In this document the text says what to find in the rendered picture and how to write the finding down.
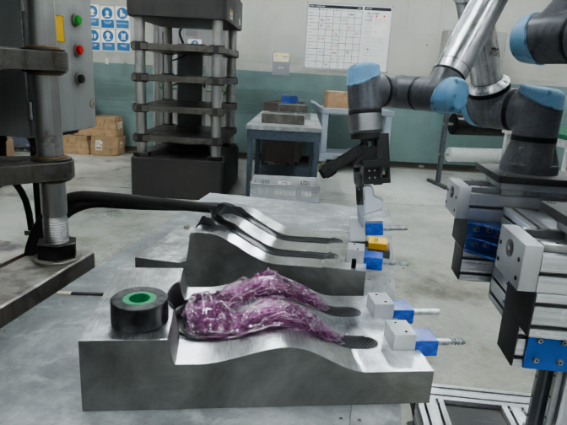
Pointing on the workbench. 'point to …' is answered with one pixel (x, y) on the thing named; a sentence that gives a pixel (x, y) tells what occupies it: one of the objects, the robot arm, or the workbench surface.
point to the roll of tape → (139, 309)
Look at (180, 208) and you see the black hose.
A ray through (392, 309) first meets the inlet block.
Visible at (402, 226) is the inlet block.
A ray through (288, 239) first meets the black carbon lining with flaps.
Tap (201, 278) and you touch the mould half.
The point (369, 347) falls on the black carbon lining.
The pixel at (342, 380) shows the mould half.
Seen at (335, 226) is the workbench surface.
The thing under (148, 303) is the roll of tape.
